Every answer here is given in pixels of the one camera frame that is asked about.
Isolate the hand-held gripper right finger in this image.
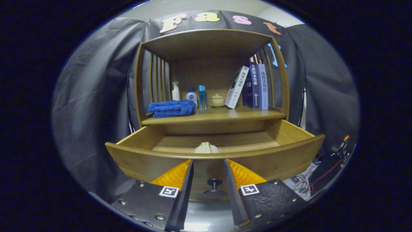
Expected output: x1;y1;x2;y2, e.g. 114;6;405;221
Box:
223;159;308;232

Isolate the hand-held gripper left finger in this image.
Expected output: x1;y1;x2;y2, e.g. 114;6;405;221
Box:
111;159;194;232

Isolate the scrub brush with green handle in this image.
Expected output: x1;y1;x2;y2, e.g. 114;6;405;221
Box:
194;142;219;154

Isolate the wooden drawer with black knob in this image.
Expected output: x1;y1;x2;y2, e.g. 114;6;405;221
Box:
105;119;325;202

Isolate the wooden countertop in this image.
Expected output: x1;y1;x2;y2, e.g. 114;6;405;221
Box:
142;105;286;125

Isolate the wooden cabinet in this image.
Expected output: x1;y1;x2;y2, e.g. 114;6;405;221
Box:
134;28;290;136

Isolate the folded blue towel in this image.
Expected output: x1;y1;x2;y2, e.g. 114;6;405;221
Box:
148;99;197;118

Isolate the beige lidded tea cup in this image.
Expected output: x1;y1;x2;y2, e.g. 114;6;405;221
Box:
210;93;225;108

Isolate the white bottle with blue cap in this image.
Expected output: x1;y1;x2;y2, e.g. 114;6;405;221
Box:
186;87;197;107

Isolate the clear blue bottle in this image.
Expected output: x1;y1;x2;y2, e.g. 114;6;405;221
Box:
198;85;207;109

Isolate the white book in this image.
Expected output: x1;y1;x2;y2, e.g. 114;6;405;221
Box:
225;66;250;109

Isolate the dark blue book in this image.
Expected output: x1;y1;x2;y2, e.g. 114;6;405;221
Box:
242;63;260;109

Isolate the light blue book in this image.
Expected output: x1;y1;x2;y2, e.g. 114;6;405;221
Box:
257;63;268;110

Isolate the black equipment with orange part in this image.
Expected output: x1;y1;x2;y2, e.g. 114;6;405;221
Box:
332;135;351;158

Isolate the bundle of cables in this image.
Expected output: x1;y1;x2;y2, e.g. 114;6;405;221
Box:
290;161;322;194

